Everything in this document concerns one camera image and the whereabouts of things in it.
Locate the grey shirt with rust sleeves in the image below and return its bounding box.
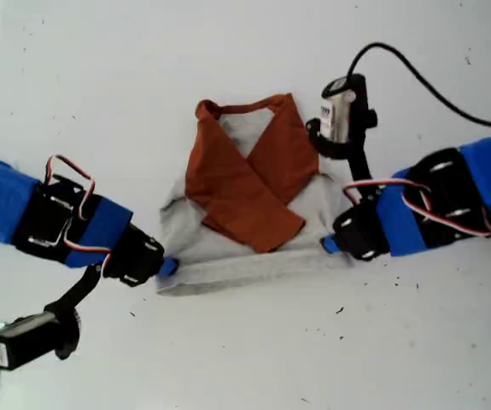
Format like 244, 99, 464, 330
155, 91, 355, 298

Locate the arm red white wire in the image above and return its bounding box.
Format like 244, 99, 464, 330
342, 177, 491, 238
44, 154, 114, 274

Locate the silver camera box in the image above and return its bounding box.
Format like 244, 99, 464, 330
319, 74, 357, 144

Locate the black camera box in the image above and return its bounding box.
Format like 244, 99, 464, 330
0, 311, 65, 372

